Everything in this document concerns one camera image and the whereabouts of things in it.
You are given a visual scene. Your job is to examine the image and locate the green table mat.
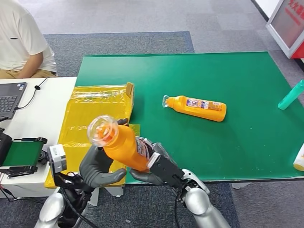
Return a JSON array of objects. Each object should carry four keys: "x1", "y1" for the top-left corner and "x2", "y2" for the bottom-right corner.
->
[{"x1": 75, "y1": 51, "x2": 304, "y2": 185}]

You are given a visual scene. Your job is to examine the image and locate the grey laptop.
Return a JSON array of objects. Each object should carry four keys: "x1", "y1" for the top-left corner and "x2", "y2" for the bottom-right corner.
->
[{"x1": 0, "y1": 82, "x2": 27, "y2": 122}]

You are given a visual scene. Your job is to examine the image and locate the black device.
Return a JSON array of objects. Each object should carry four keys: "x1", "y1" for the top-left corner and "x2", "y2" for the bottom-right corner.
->
[{"x1": 0, "y1": 128, "x2": 13, "y2": 166}]

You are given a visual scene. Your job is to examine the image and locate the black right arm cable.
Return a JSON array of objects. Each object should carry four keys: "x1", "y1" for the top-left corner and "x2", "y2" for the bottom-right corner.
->
[{"x1": 173, "y1": 189, "x2": 183, "y2": 228}]

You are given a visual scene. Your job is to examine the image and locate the small green belt conveyor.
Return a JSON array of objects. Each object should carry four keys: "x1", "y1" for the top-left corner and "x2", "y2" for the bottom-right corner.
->
[{"x1": 0, "y1": 137, "x2": 48, "y2": 179}]

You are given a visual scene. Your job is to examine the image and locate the orange detergent bottle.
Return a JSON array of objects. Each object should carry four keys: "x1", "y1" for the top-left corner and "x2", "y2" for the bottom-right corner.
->
[
  {"x1": 87, "y1": 114, "x2": 155, "y2": 172},
  {"x1": 162, "y1": 95, "x2": 227, "y2": 123}
]

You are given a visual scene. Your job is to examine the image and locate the teal plastic bottle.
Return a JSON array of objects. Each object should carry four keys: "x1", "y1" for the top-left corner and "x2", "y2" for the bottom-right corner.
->
[{"x1": 278, "y1": 79, "x2": 304, "y2": 110}]

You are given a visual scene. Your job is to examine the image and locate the white framed sign cabinet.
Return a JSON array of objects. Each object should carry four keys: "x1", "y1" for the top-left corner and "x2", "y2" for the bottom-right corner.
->
[{"x1": 266, "y1": 0, "x2": 304, "y2": 59}]

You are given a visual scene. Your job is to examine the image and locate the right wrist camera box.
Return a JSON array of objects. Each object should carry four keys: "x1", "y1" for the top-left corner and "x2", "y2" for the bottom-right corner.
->
[{"x1": 147, "y1": 152, "x2": 185, "y2": 190}]

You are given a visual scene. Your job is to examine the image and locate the yellow plastic wrapped box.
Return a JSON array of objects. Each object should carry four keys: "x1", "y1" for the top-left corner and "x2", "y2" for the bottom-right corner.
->
[{"x1": 45, "y1": 82, "x2": 140, "y2": 189}]

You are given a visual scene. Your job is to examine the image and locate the white and yellow bottle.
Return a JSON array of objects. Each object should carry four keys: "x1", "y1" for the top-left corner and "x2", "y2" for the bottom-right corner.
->
[{"x1": 293, "y1": 143, "x2": 304, "y2": 172}]

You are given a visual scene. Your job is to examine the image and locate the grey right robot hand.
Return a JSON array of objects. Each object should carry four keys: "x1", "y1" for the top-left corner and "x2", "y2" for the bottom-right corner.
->
[{"x1": 129, "y1": 138, "x2": 177, "y2": 186}]

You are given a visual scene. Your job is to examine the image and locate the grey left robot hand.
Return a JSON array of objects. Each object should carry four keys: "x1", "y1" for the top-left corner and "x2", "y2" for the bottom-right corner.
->
[{"x1": 79, "y1": 118, "x2": 130, "y2": 190}]

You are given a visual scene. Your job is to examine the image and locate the person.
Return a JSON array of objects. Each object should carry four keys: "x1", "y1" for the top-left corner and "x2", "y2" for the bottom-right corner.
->
[{"x1": 0, "y1": 0, "x2": 57, "y2": 79}]

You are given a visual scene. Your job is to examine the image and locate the thin black laptop cable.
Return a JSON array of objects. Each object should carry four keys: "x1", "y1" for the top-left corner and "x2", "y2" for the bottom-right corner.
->
[{"x1": 14, "y1": 77, "x2": 49, "y2": 111}]

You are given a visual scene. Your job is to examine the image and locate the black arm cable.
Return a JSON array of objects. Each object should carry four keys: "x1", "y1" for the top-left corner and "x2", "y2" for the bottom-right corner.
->
[
  {"x1": 173, "y1": 189, "x2": 183, "y2": 228},
  {"x1": 58, "y1": 184, "x2": 98, "y2": 228}
]

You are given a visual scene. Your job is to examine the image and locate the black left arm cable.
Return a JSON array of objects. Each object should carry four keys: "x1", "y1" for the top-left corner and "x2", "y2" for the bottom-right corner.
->
[{"x1": 58, "y1": 184, "x2": 98, "y2": 228}]

